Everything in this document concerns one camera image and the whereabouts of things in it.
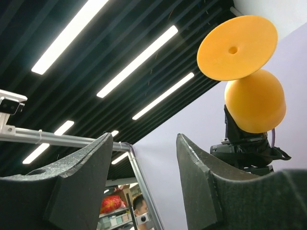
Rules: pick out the ceiling light strip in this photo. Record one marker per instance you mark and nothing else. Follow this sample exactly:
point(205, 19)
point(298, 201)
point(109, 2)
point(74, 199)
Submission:
point(87, 12)

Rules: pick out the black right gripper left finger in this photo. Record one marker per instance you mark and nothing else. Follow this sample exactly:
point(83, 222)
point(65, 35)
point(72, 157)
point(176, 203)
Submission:
point(60, 191)

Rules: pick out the person in background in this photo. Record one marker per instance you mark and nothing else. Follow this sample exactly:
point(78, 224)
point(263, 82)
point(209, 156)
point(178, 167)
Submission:
point(140, 208)

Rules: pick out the aluminium frame rail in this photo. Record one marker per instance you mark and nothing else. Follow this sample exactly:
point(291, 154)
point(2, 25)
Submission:
point(72, 141)

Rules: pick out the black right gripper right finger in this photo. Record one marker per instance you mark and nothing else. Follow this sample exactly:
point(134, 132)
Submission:
point(218, 196)

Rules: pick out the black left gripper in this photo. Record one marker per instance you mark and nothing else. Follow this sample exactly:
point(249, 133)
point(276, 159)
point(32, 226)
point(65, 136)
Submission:
point(245, 149)

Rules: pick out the yellow wine glass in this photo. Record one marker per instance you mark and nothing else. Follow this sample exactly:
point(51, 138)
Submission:
point(235, 52)

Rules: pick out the red bag on shelf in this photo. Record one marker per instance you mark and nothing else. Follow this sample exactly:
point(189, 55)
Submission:
point(111, 203)

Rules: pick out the overhead camera on rail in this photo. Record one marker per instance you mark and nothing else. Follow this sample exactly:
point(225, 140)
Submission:
point(10, 104)

